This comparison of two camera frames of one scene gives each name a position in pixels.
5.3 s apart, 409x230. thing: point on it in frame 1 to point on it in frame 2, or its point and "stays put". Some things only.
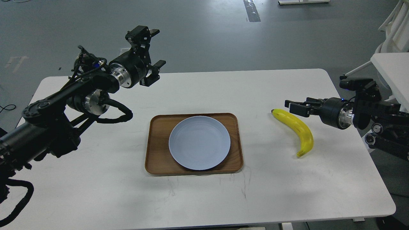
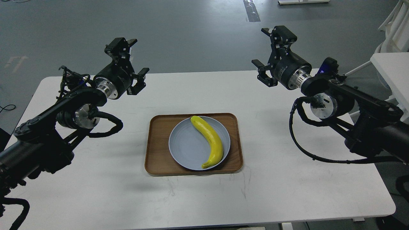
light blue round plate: (199, 142) stays put
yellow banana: (299, 126) to (216, 143)
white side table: (395, 67) stays put
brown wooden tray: (159, 160) stays put
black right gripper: (334, 111) to (287, 67)
